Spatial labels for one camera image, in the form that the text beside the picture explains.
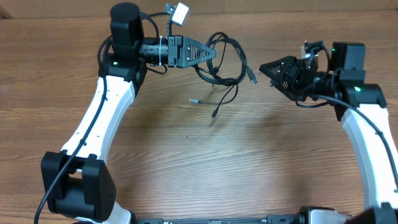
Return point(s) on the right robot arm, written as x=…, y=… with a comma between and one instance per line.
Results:
x=337, y=77

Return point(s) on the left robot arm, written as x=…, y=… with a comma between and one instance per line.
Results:
x=76, y=179

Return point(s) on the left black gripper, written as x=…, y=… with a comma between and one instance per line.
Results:
x=178, y=57

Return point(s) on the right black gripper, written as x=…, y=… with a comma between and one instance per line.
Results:
x=288, y=66

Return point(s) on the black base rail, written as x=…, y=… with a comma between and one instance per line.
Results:
x=214, y=221

